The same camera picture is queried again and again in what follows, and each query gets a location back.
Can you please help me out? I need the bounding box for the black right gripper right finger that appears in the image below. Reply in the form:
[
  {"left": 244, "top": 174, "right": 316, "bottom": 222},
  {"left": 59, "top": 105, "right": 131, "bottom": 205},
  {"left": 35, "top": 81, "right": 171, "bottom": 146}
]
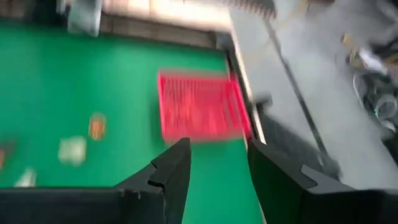
[{"left": 248, "top": 139, "right": 358, "bottom": 224}]

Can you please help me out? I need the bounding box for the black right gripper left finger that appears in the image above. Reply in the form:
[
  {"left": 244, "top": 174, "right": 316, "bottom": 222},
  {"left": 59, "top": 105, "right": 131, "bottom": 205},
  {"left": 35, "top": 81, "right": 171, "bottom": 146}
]
[{"left": 114, "top": 137, "right": 192, "bottom": 224}]

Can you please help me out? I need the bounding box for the orange translucent skull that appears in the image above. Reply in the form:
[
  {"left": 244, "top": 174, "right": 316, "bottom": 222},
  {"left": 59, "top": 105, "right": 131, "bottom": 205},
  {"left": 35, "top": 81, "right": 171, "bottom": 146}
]
[{"left": 88, "top": 113, "right": 107, "bottom": 141}]

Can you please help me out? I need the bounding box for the white plastic skull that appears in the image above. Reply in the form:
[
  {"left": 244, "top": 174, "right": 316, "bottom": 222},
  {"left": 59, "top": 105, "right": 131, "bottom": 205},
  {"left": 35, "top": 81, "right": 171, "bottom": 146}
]
[
  {"left": 14, "top": 167, "right": 37, "bottom": 188},
  {"left": 58, "top": 136, "right": 87, "bottom": 166}
]

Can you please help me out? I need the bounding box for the red plastic basket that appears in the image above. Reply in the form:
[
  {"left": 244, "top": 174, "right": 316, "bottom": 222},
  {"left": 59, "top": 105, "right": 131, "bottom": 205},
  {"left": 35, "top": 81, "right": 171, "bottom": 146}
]
[{"left": 157, "top": 72, "right": 252, "bottom": 144}]

